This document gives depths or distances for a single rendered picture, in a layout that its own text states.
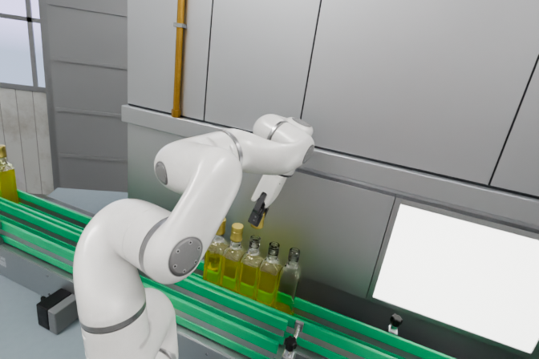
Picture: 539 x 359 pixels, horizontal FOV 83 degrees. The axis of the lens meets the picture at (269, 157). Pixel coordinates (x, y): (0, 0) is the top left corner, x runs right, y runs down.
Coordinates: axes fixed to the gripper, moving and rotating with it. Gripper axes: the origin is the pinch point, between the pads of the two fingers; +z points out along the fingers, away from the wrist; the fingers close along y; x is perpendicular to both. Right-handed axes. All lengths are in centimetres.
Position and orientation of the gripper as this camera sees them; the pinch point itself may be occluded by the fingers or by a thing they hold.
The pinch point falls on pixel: (258, 215)
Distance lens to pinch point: 85.3
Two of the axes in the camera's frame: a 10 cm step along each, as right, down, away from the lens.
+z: -3.7, 8.5, 3.6
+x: 8.6, 4.6, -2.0
